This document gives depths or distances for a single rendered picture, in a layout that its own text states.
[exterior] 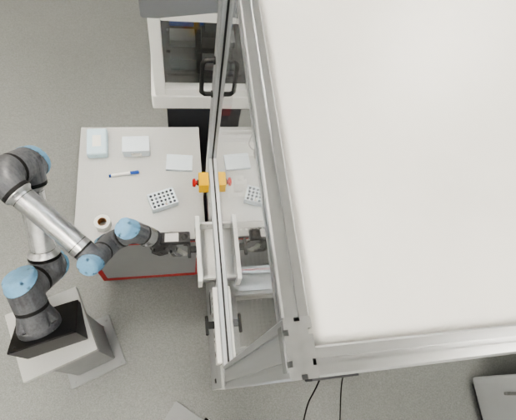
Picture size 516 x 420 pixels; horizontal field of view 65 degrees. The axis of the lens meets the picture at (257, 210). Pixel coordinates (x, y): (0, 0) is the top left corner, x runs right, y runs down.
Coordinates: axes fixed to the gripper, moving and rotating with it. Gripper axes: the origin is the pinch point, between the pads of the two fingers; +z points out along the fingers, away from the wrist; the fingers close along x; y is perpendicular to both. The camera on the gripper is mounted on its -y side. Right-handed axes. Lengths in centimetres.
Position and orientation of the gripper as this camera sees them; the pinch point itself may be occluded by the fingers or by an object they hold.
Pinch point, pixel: (187, 248)
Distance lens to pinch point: 171.9
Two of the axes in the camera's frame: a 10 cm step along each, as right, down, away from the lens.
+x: 1.1, 9.1, -3.9
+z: 4.4, 3.1, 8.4
